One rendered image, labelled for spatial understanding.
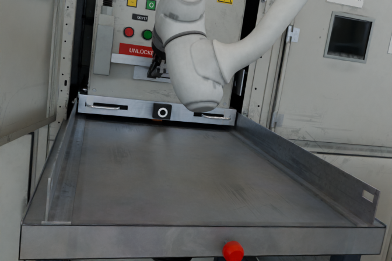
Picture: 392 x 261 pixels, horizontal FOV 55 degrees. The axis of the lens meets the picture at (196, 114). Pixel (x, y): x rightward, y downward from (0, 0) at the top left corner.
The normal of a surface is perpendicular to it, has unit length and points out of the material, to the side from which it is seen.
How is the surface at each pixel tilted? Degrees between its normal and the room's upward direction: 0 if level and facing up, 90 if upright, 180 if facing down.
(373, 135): 90
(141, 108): 90
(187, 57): 69
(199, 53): 64
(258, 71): 90
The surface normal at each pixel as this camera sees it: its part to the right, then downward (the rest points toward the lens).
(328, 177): -0.96, -0.09
